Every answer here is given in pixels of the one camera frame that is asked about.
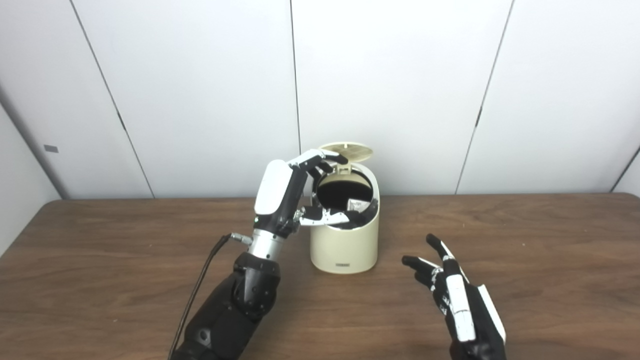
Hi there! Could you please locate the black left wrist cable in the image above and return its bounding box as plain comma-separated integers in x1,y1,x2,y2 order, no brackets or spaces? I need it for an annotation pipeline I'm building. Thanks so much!
167,232,253,360

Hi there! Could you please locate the cream-colored desktop bin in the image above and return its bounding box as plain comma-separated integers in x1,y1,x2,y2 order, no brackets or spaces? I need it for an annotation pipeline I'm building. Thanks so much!
309,142,381,275

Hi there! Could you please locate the cream round bin lid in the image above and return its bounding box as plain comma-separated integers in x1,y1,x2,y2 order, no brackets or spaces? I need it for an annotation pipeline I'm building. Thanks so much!
318,142,374,173

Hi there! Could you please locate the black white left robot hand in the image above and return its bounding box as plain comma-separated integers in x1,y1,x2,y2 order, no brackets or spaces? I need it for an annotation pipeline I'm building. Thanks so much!
254,148,351,238

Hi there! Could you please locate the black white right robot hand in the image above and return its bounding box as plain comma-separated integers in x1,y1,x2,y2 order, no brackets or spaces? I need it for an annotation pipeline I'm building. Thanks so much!
401,233,507,360

